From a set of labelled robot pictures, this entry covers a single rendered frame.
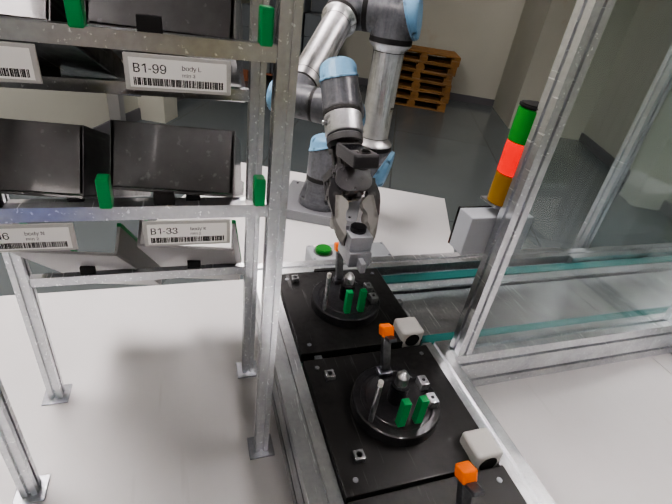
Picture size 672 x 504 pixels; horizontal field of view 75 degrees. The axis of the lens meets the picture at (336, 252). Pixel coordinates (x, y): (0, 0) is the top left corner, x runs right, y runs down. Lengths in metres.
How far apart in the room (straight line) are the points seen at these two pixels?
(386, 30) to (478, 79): 7.18
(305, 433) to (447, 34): 7.83
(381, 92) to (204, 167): 0.84
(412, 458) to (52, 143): 0.59
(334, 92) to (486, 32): 7.50
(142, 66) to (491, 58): 8.06
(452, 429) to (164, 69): 0.62
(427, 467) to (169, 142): 0.54
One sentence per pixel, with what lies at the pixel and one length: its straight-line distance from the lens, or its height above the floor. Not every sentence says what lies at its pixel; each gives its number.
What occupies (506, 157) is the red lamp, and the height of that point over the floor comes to 1.34.
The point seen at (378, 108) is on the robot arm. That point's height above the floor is 1.24.
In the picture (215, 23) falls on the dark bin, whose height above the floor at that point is 1.48.
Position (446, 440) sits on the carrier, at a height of 0.97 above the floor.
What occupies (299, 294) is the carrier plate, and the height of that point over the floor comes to 0.97.
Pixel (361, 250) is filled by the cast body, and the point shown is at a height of 1.12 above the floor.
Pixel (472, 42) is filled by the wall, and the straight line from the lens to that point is 8.31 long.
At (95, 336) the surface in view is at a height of 0.86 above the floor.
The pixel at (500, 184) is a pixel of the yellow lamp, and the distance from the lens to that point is 0.73.
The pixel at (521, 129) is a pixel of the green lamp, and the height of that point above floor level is 1.38.
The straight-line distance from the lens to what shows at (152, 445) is 0.82.
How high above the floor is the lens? 1.53
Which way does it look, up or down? 32 degrees down
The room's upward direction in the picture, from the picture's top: 9 degrees clockwise
